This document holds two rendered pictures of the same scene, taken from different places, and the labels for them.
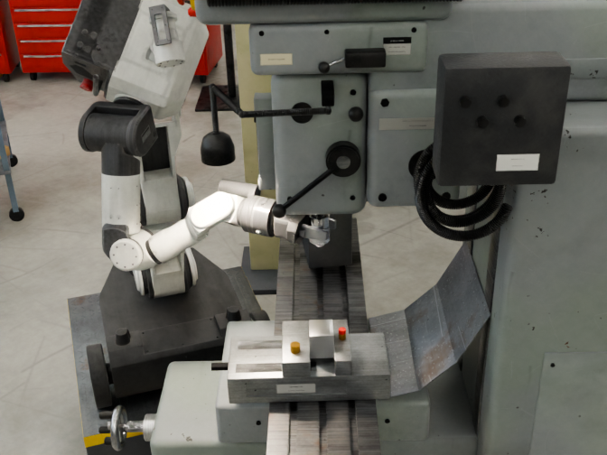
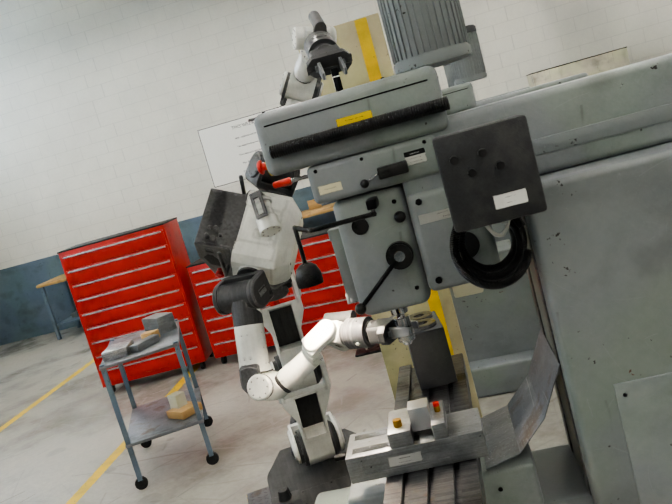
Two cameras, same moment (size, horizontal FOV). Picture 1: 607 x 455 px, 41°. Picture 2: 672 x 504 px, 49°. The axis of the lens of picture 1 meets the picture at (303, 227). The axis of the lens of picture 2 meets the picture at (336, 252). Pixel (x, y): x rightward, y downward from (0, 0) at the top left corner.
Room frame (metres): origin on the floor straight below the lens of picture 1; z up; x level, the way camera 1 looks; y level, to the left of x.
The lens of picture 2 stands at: (-0.37, -0.21, 1.78)
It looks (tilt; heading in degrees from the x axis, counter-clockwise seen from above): 8 degrees down; 8
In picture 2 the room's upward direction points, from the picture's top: 16 degrees counter-clockwise
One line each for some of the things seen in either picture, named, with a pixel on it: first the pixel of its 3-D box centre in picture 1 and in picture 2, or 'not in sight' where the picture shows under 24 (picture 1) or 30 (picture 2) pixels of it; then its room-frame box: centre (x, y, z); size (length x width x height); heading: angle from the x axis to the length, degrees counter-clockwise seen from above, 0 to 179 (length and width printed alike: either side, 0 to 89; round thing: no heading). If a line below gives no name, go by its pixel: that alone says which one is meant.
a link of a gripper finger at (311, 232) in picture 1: (313, 234); (399, 332); (1.58, -0.02, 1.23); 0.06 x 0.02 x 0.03; 66
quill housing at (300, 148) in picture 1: (319, 130); (383, 246); (1.60, -0.04, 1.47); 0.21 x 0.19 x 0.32; 179
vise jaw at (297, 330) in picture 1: (295, 348); (400, 427); (1.43, 0.02, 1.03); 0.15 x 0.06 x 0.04; 0
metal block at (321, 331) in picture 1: (321, 338); (419, 414); (1.43, -0.03, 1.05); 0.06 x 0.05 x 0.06; 0
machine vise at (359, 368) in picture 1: (308, 359); (414, 437); (1.43, 0.00, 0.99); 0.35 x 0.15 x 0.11; 90
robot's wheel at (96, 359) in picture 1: (98, 376); not in sight; (2.00, 0.65, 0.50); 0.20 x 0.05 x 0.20; 17
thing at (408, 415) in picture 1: (322, 376); (443, 472); (1.60, -0.04, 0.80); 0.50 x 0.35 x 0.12; 89
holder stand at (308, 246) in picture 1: (324, 216); (427, 347); (2.01, -0.06, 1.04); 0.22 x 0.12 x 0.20; 6
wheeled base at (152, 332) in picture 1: (167, 293); (322, 461); (2.31, 0.47, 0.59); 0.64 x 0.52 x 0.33; 17
